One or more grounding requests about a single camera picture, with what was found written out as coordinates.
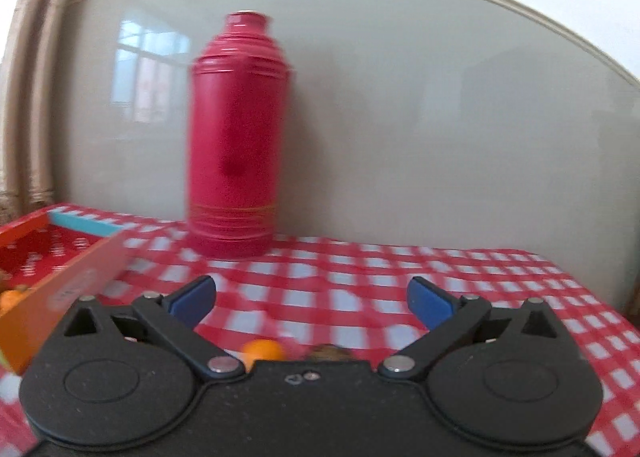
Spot red white checked tablecloth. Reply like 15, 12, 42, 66
0, 204, 640, 457

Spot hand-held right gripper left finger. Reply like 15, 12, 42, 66
60, 275, 247, 382

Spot orange red cardboard box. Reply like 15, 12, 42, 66
0, 204, 136, 375

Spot red thermos flask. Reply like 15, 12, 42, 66
187, 11, 293, 259

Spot orange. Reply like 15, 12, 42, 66
240, 338, 286, 370
0, 288, 36, 318

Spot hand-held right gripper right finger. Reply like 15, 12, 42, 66
377, 276, 560, 382

